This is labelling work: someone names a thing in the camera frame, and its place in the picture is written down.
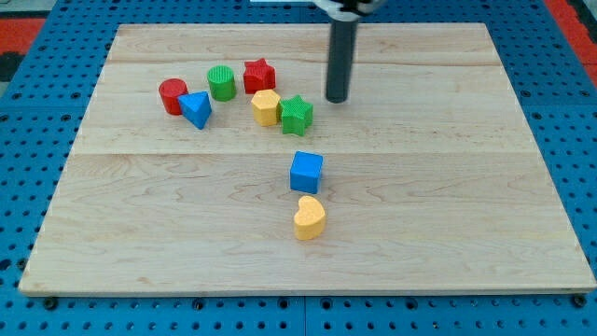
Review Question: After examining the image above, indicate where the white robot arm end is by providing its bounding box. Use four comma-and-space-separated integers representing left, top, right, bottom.
312, 0, 386, 21

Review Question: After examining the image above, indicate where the blue cube block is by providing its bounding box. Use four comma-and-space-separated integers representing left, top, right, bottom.
289, 151, 324, 194

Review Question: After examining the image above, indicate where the green star block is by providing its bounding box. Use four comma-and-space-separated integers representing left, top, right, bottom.
280, 95, 313, 136

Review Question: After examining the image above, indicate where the yellow heart block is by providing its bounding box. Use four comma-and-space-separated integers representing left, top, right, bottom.
294, 196, 326, 241

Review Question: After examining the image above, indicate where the yellow hexagon block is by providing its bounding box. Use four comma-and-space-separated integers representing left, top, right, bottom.
251, 90, 281, 127

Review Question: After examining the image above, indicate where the red star block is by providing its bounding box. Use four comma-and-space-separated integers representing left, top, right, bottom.
243, 58, 276, 94

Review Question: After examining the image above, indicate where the green cylinder block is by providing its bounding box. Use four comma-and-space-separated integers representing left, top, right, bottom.
207, 65, 236, 102

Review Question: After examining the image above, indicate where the blue triangular prism block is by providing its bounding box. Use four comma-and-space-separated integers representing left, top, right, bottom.
178, 91, 212, 130

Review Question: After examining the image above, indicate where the light wooden board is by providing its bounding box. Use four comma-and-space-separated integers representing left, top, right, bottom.
20, 23, 596, 297

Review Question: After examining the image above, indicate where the black cylindrical pointer rod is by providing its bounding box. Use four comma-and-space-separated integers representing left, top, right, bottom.
326, 20, 358, 104

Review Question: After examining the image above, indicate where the red cylinder block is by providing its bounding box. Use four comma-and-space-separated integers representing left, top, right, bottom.
159, 78, 188, 116

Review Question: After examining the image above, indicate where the blue perforated base panel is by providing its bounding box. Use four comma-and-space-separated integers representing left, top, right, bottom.
1, 0, 596, 335

